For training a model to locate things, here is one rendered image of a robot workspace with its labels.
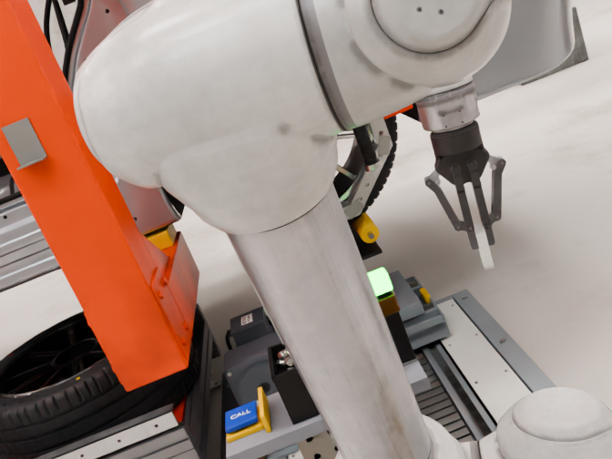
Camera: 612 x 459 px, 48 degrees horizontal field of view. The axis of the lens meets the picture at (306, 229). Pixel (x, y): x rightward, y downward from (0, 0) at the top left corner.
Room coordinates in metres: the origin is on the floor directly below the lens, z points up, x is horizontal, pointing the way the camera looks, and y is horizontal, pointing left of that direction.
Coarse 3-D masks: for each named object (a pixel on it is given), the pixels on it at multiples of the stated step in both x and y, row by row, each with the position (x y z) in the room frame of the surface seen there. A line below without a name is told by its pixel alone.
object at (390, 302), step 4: (392, 292) 1.27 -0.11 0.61; (376, 296) 1.28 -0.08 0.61; (388, 296) 1.26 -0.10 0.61; (392, 296) 1.26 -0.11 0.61; (380, 300) 1.26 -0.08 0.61; (384, 300) 1.26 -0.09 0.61; (388, 300) 1.26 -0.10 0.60; (392, 300) 1.26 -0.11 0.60; (396, 300) 1.26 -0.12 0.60; (380, 304) 1.26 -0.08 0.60; (384, 304) 1.26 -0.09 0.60; (388, 304) 1.26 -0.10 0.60; (392, 304) 1.26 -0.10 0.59; (396, 304) 1.26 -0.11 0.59; (384, 308) 1.26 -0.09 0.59; (388, 308) 1.26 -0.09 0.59; (392, 308) 1.26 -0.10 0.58; (396, 308) 1.26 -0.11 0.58; (400, 308) 1.26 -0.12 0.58; (384, 312) 1.26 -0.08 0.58; (388, 312) 1.26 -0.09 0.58; (392, 312) 1.26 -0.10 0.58; (384, 316) 1.26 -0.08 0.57
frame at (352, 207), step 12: (372, 132) 1.94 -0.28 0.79; (384, 132) 1.92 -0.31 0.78; (372, 144) 1.98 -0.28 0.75; (384, 144) 1.92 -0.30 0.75; (384, 156) 1.92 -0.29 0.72; (360, 180) 1.94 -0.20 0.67; (372, 180) 1.92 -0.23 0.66; (360, 192) 1.92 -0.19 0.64; (348, 204) 1.93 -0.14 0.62; (360, 204) 1.92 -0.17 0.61; (348, 216) 1.92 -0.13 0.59
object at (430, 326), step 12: (420, 288) 2.19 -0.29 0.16; (420, 300) 2.14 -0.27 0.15; (432, 300) 2.06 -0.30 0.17; (432, 312) 1.99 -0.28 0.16; (408, 324) 1.99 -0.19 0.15; (420, 324) 1.94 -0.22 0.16; (432, 324) 1.94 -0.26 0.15; (444, 324) 1.94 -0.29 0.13; (408, 336) 1.94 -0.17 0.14; (420, 336) 1.94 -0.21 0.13; (432, 336) 1.94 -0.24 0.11; (444, 336) 1.94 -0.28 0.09
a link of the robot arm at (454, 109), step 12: (468, 84) 0.99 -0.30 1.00; (432, 96) 0.99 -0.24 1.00; (444, 96) 0.98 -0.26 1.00; (456, 96) 0.98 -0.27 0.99; (468, 96) 0.99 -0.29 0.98; (420, 108) 1.02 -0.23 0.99; (432, 108) 1.00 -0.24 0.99; (444, 108) 0.99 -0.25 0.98; (456, 108) 0.98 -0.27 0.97; (468, 108) 0.99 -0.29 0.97; (432, 120) 1.00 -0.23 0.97; (444, 120) 0.99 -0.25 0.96; (456, 120) 0.98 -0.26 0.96; (468, 120) 0.98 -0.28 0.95; (444, 132) 1.00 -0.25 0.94
